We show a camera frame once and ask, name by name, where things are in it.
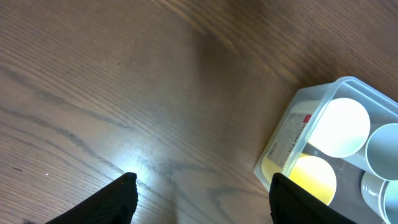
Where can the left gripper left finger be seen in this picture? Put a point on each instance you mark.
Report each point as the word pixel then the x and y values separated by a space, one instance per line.
pixel 114 203

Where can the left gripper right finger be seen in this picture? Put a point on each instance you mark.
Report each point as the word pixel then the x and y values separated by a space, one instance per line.
pixel 291 204

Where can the yellow plastic cup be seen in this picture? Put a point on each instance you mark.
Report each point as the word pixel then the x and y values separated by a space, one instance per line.
pixel 312 173

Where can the white plastic bowl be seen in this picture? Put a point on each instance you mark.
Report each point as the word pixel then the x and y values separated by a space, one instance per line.
pixel 373 190

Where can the white plastic cup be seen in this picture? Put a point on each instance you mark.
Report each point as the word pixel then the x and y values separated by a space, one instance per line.
pixel 340 128

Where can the grey plastic cup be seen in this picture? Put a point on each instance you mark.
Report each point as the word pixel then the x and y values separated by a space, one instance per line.
pixel 381 152

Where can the clear plastic container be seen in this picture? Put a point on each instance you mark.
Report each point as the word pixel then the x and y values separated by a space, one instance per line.
pixel 293 131

